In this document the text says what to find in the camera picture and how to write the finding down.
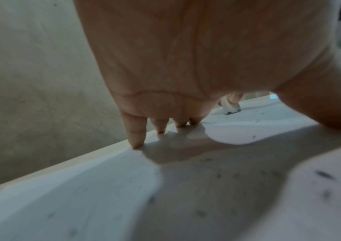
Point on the person's right hand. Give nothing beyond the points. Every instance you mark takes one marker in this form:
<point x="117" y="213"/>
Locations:
<point x="235" y="98"/>

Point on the white eraser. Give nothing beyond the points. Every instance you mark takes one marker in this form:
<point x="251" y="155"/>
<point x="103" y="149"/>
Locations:
<point x="228" y="109"/>

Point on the person's left hand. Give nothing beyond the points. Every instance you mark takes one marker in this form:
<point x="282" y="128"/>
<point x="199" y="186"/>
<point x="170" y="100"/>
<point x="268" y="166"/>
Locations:
<point x="203" y="51"/>

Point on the white paper sheet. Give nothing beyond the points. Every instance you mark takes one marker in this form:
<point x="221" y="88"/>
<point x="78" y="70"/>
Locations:
<point x="69" y="200"/>

